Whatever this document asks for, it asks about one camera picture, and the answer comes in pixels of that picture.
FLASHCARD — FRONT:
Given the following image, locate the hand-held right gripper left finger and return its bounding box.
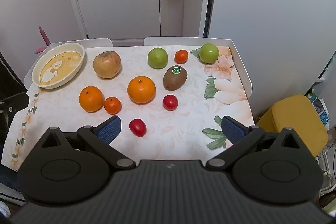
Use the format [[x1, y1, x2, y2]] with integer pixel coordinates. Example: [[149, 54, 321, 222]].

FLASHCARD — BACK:
[[37, 116, 136, 169]]

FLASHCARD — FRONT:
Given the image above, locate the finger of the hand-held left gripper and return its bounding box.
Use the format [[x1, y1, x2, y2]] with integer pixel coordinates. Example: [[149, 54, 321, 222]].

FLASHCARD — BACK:
[[0, 92, 30, 135]]

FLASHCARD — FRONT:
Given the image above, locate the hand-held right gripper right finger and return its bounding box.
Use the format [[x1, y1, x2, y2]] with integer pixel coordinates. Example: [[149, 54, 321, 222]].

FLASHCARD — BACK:
[[205, 116, 302, 170]]

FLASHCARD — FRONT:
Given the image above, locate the small tangerine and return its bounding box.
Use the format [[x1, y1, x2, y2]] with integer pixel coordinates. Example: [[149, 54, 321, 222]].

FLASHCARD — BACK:
[[175, 49, 189, 64], [104, 97, 122, 115]]

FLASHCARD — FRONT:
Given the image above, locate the red cherry tomato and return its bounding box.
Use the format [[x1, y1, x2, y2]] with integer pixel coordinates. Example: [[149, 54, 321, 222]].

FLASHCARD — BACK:
[[129, 118, 147, 137], [163, 94, 179, 111]]

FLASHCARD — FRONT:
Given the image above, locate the orange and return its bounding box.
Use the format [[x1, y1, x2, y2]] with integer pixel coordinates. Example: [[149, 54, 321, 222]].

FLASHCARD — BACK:
[[127, 76, 156, 105], [79, 86, 105, 113]]

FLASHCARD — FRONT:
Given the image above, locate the cream bowl with bear print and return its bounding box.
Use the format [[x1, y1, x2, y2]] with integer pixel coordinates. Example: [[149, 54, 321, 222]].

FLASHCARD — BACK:
[[32, 42, 86, 89]]

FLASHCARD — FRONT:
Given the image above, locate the brown kiwi with green sticker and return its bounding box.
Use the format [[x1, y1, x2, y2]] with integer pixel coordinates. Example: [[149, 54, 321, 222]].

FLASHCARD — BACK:
[[163, 65, 188, 91]]

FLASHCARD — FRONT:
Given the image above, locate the green apple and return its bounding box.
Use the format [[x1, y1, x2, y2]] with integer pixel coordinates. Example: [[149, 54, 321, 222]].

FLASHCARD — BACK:
[[147, 48, 168, 69], [199, 43, 219, 64]]

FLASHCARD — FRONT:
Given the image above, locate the yellow stool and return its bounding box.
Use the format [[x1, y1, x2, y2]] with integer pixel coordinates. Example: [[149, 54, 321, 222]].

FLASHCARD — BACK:
[[256, 94, 328, 159]]

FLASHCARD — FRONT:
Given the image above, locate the white rimmed table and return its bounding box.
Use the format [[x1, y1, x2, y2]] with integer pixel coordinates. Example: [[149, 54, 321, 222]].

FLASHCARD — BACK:
[[24, 37, 254, 130]]

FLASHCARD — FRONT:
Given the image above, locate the yellow-brown apple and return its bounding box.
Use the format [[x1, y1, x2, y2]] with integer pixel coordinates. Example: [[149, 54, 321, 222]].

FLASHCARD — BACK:
[[93, 51, 122, 79]]

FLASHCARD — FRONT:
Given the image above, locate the blue patterned packet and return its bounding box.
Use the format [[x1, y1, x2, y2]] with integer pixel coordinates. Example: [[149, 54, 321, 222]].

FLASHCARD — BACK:
[[311, 97, 331, 125]]

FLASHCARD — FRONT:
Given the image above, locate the white wardrobe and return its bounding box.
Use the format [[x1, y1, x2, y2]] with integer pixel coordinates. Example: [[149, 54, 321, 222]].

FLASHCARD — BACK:
[[207, 0, 336, 98]]

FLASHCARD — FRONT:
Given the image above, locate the pink long-handled tool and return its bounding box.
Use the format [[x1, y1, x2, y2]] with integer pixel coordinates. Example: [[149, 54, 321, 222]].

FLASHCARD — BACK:
[[35, 26, 50, 54]]

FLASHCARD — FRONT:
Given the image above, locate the white wire rack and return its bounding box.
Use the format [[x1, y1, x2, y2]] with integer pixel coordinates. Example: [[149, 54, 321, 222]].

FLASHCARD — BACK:
[[316, 140, 336, 195]]

